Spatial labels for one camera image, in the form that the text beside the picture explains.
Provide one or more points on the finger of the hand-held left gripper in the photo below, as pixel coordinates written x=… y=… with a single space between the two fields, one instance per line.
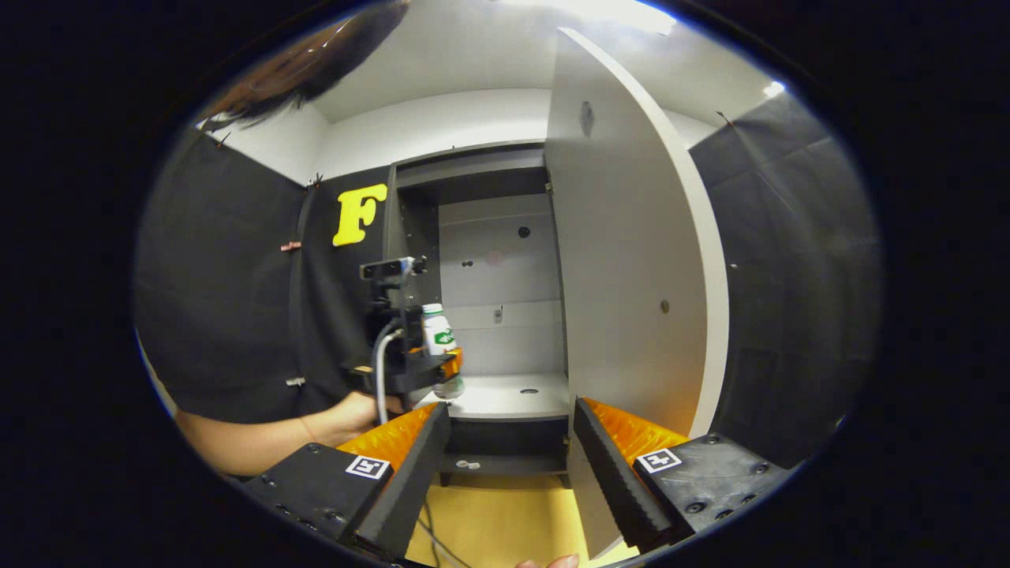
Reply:
x=434 y=375

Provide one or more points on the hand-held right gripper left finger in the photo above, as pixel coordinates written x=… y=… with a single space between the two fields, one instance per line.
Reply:
x=410 y=489

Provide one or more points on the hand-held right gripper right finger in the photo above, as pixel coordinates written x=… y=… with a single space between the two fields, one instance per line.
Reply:
x=619 y=489

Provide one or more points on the white bottle green label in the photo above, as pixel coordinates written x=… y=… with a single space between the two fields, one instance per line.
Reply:
x=438 y=327

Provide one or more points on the beige cabinet door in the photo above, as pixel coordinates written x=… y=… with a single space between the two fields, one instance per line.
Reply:
x=623 y=276

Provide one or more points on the dark grey cabinet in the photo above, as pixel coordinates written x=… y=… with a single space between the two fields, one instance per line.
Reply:
x=497 y=331

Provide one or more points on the person's white shirt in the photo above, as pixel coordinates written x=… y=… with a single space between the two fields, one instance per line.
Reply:
x=162 y=392

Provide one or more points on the person's dark hair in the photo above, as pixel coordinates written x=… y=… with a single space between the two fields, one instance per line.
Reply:
x=316 y=63

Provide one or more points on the black backdrop cloth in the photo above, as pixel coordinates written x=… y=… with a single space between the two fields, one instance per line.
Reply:
x=789 y=276

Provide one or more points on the long ceiling light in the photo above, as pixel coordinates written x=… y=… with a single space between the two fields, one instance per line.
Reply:
x=623 y=14

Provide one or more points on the small ceiling light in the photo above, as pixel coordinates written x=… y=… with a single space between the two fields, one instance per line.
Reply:
x=774 y=89

